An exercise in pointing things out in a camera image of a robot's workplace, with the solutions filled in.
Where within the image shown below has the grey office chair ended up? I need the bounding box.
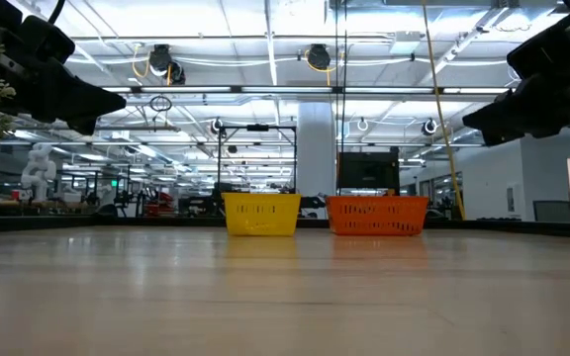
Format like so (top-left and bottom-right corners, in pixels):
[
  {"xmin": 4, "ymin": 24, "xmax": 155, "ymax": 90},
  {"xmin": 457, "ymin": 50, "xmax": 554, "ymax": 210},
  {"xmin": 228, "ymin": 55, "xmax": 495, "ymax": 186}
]
[{"xmin": 532, "ymin": 199, "xmax": 570, "ymax": 223}]

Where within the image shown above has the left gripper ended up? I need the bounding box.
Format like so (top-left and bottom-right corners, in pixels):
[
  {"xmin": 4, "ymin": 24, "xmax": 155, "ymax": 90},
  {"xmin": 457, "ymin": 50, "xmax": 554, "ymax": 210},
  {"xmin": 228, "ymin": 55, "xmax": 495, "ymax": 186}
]
[{"xmin": 0, "ymin": 27, "xmax": 128, "ymax": 138}]

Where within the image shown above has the yellow hanging cable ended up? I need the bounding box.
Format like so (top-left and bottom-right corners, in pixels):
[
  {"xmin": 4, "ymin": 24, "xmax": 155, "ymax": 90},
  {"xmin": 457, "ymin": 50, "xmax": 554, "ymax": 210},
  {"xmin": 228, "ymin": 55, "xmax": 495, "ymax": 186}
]
[{"xmin": 422, "ymin": 0, "xmax": 467, "ymax": 222}]

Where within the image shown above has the red equipment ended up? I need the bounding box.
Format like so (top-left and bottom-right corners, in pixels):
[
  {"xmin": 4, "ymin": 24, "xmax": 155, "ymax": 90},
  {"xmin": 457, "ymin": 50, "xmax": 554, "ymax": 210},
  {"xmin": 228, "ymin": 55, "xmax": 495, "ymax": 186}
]
[{"xmin": 143, "ymin": 190, "xmax": 177, "ymax": 218}]

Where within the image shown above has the black hanging cable loop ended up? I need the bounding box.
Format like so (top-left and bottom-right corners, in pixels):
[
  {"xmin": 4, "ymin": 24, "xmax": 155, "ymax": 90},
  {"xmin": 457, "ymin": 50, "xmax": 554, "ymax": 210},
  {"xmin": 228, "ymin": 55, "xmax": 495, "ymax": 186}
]
[{"xmin": 148, "ymin": 94, "xmax": 173, "ymax": 114}]

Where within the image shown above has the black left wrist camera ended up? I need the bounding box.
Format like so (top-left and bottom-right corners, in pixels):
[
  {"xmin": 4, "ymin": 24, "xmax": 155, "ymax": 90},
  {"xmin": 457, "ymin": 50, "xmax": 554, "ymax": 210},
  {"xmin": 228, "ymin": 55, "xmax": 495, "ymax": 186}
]
[{"xmin": 16, "ymin": 13, "xmax": 77, "ymax": 66}]

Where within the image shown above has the black left camera cable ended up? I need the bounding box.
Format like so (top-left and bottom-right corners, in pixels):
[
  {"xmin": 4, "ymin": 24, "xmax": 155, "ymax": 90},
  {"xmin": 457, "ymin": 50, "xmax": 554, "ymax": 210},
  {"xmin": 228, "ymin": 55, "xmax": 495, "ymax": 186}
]
[{"xmin": 47, "ymin": 0, "xmax": 67, "ymax": 25}]

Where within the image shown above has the orange plastic basket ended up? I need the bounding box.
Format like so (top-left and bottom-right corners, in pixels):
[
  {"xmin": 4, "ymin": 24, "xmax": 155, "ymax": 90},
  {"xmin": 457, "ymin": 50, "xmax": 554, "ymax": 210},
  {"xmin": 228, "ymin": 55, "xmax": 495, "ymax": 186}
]
[{"xmin": 325, "ymin": 195, "xmax": 430, "ymax": 236}]

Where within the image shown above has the yellow plastic basket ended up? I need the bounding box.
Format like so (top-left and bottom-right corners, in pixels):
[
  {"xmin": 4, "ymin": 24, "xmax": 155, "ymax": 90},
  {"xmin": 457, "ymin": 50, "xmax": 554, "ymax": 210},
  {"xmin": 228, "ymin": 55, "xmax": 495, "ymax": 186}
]
[{"xmin": 222, "ymin": 192, "xmax": 303, "ymax": 237}]

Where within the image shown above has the black computer case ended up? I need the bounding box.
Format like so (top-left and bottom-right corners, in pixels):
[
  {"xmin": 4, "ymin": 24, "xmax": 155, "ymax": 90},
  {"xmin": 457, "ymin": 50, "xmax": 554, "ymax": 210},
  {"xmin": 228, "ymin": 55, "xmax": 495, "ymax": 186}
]
[{"xmin": 336, "ymin": 146, "xmax": 401, "ymax": 195}]

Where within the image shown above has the white column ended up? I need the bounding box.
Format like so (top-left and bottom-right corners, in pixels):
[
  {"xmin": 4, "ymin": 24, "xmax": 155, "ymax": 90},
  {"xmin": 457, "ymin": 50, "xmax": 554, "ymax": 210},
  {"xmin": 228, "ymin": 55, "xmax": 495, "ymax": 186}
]
[{"xmin": 296, "ymin": 101, "xmax": 338, "ymax": 219}]

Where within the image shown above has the black ceiling cable reel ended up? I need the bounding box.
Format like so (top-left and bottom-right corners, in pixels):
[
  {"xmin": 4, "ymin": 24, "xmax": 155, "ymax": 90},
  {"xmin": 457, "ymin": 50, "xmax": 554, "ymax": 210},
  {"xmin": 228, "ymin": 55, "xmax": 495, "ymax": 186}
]
[
  {"xmin": 133, "ymin": 43, "xmax": 175, "ymax": 79},
  {"xmin": 168, "ymin": 59, "xmax": 187, "ymax": 86},
  {"xmin": 306, "ymin": 43, "xmax": 333, "ymax": 86}
]

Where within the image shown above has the black aluminium table frame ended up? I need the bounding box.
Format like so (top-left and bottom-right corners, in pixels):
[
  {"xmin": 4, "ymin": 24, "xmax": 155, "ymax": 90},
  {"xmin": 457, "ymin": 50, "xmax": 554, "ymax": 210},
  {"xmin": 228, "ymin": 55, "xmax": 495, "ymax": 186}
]
[{"xmin": 0, "ymin": 215, "xmax": 570, "ymax": 240}]

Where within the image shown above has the black robot station frame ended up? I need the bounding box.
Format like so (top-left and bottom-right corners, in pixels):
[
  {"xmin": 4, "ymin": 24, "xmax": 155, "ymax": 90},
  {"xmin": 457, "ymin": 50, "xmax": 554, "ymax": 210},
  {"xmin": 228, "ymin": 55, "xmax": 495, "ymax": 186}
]
[{"xmin": 215, "ymin": 123, "xmax": 299, "ymax": 195}]

